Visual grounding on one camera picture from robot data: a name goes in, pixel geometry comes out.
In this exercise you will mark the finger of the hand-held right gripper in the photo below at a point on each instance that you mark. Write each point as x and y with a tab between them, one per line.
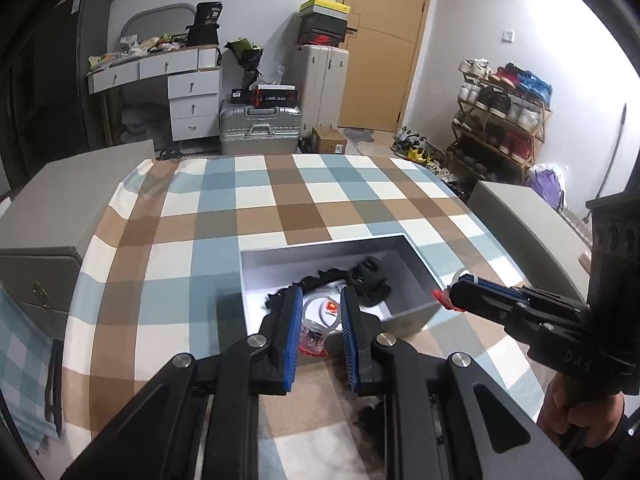
500	287
480	302

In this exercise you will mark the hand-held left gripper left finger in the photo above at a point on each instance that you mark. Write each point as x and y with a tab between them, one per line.
291	340

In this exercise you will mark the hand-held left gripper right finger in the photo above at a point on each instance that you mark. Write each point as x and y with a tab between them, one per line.
351	340

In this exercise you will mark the long black hair clip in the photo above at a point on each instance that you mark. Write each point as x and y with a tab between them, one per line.
312	280

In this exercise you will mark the black claw hair clip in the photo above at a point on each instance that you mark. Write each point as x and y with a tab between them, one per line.
372	280

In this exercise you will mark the grey box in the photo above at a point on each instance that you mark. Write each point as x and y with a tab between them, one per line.
325	255

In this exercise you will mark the person's right hand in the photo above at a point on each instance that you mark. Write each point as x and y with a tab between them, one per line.
585	420

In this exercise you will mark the beige tape roll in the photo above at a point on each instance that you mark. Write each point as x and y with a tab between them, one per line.
583	261

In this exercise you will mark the grey drawer cabinet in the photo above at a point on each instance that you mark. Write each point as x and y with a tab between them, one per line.
515	220
50	200

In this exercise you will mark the wicker basket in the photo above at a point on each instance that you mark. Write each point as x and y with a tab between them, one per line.
577	222

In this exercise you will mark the purple bag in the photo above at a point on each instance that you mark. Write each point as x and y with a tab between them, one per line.
547	185

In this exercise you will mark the checked tablecloth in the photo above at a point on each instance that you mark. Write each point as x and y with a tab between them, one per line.
250	200

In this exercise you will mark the pile of shoes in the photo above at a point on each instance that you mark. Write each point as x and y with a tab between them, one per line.
420	155

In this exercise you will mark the wooden shoe rack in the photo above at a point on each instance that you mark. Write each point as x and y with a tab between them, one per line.
535	132

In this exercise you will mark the long thin stick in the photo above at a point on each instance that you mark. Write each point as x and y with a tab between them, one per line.
617	145

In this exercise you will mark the rows of shoes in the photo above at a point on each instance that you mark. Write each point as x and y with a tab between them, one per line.
505	105

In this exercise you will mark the brown cardboard box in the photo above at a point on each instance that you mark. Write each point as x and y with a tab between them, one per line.
329	140

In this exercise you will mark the grey floor mat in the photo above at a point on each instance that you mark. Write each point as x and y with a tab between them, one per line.
360	136

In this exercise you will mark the silver suitcase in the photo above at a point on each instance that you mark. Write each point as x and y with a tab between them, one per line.
260	127

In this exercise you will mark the red black flat box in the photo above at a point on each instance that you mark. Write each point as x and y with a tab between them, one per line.
275	96

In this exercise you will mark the small black box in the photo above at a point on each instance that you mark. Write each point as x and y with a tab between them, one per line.
240	95

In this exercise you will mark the white desk with drawers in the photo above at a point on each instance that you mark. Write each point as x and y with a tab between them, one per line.
192	105

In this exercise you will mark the white upright suitcase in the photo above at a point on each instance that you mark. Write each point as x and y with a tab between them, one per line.
322	85

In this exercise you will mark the grey bag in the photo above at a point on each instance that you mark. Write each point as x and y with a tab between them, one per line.
142	125

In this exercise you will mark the clear plastic bag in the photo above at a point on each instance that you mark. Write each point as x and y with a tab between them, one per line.
272	76

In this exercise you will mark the blue checked cloth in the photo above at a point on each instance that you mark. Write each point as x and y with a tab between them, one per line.
22	360

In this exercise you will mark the wooden door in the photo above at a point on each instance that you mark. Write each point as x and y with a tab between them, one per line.
385	35

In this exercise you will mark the black wrapped bouquet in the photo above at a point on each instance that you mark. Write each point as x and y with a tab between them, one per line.
247	57

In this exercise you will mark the white binder stack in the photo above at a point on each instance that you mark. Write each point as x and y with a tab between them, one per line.
209	57

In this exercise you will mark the black bag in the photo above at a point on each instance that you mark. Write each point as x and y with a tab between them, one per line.
204	25

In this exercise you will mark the pile of desk clutter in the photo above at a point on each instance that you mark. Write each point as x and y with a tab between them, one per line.
140	47

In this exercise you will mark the yellow lid shoe box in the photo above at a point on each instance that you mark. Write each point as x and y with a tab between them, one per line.
325	6

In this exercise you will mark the dark grey fridge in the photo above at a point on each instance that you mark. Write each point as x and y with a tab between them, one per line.
85	60

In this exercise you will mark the dark wardrobe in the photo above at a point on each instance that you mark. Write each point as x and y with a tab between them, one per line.
30	100

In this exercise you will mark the grey arched frame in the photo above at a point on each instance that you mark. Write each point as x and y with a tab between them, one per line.
155	10

